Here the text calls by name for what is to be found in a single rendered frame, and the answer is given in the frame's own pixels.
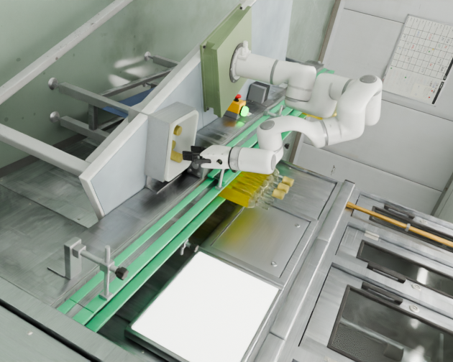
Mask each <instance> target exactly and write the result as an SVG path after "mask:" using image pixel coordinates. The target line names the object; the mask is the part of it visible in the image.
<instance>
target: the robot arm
mask: <svg viewBox="0 0 453 362"><path fill-rule="evenodd" d="M247 46H248V41H244V42H243V47H240V48H239V49H238V50H237V52H236V54H235V56H234V60H233V64H232V77H233V79H235V80H237V79H238V78H239V77H243V78H249V79H252V80H257V81H260V82H264V83H269V84H272V85H280V84H282V83H284V82H286V81H288V87H287V91H286V95H285V105H286V106H287V107H289V108H291V109H294V110H296V111H300V112H303V113H307V114H309V115H312V116H316V117H320V118H328V117H330V116H331V115H332V114H333V112H334V109H335V106H336V105H337V115H336V116H334V117H331V118H328V119H322V120H319V121H313V122H310V121H307V120H305V119H302V118H299V117H296V116H280V117H277V118H273V119H268V120H267V121H263V122H262V123H261V124H259V126H258V127H257V140H258V144H259V149H255V148H247V147H235V146H233V147H226V146H221V145H212V146H210V147H202V148H201V147H200V146H193V145H192V146H191V152H190V151H182V153H183V160H187V161H193V162H195V164H201V167H204V168H212V169H231V170H239V171H245V172H256V173H261V174H271V173H272V172H273V171H274V169H275V166H276V164H277V163H278V162H279V161H280V159H281V158H282V156H283V143H282V137H281V133H282V132H285V131H299V132H301V133H303V134H305V135H306V136H307V137H308V139H309V141H310V142H311V144H312V145H313V146H314V147H316V148H319V147H325V146H328V145H332V144H337V143H341V142H344V141H349V140H353V139H356V138H358V137H360V136H361V135H362V133H363V131H364V127H365V126H372V125H375V124H376V123H377V122H378V120H379V118H380V109H381V95H382V87H383V84H382V81H381V79H379V77H377V76H375V75H363V76H361V77H359V78H358V79H356V80H354V79H351V78H346V77H342V76H339V75H334V74H331V73H321V74H319V75H318V76H317V78H316V68H315V67H314V66H313V65H311V64H307V63H301V62H300V63H299V62H287V61H284V60H277V59H274V58H271V57H265V56H261V55H256V54H252V53H251V50H249V49H248V48H247ZM197 156H200V159H198V157H197ZM202 156H203V159H202Z"/></svg>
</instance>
